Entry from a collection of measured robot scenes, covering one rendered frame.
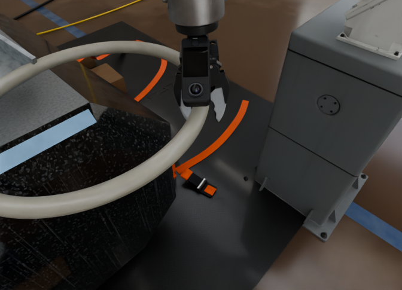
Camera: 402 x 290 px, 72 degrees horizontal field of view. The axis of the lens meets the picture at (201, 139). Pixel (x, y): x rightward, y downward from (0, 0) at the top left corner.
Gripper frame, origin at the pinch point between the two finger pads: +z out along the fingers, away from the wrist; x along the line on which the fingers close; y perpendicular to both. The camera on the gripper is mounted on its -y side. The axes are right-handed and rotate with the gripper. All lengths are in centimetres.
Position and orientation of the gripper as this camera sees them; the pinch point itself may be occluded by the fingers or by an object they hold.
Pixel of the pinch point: (203, 119)
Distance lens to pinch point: 58.1
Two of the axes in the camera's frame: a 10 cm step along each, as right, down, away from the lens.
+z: 0.7, 7.1, 7.0
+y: -0.1, -7.1, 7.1
